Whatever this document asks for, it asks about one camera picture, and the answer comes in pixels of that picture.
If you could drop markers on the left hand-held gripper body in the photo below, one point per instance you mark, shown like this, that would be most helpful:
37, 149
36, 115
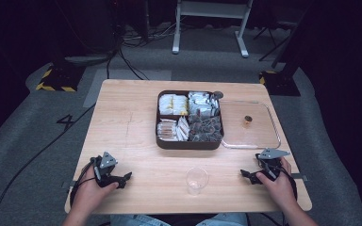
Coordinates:
106, 160

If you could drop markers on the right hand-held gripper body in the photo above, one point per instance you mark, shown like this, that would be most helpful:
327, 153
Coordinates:
271, 153

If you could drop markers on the person's right hand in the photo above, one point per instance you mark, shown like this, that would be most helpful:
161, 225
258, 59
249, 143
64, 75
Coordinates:
281, 191

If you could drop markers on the person's left hand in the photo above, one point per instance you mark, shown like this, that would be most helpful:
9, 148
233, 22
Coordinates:
88, 194

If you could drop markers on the clear box lid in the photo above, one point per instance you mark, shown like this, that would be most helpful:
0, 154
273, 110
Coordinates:
257, 135

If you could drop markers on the clear plastic cup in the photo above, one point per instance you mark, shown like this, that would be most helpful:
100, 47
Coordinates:
197, 180

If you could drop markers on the pile of brown packets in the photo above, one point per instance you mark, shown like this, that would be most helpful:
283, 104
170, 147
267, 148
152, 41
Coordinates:
205, 128

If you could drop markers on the pile of white stick packets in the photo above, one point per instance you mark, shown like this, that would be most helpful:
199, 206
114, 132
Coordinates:
171, 130

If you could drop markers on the brown compartment box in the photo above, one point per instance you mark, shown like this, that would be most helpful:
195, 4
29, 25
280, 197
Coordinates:
185, 145

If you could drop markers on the yellow black striped stand base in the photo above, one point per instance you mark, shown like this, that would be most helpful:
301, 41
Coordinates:
279, 83
59, 78

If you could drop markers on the grey round pod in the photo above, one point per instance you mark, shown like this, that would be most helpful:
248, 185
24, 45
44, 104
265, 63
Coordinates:
217, 94

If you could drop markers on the pile of silver packets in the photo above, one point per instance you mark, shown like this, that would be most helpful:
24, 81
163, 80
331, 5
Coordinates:
201, 103

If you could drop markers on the pile of white yellow packets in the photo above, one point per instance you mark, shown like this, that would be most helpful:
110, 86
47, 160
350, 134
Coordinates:
173, 104

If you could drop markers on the black tripod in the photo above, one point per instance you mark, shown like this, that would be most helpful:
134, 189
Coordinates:
270, 34

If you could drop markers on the grey table bracket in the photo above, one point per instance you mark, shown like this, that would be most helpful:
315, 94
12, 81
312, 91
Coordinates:
301, 177
67, 185

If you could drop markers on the black stand post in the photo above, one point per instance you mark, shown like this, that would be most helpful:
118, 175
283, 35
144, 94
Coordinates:
295, 47

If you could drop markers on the white desk frame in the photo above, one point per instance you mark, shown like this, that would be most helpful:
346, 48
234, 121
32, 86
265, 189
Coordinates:
212, 11

